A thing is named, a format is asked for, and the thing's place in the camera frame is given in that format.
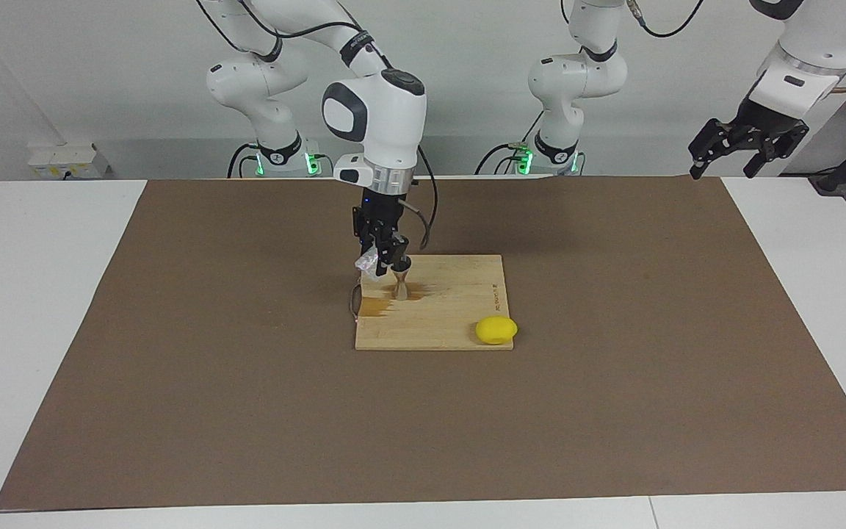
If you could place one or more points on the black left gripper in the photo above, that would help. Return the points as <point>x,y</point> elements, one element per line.
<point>764,126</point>

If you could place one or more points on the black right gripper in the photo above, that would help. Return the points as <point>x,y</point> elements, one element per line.
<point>379,217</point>

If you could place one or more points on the white power strip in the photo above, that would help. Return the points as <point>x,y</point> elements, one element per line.
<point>63,162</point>

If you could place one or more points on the wooden cutting board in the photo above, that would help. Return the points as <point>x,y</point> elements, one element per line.
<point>452,316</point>

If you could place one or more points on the clear plastic cup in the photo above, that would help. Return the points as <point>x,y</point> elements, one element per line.
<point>366,264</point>

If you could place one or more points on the yellow lemon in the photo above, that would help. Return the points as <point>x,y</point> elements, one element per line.
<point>496,330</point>

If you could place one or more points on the brown table mat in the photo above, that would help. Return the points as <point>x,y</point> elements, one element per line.
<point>247,426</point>

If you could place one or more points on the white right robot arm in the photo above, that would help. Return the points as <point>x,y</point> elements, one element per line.
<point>386,117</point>

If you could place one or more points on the steel jigger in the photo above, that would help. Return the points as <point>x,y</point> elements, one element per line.
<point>400,290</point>

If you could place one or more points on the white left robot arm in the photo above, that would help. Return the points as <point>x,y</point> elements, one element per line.
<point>577,73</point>

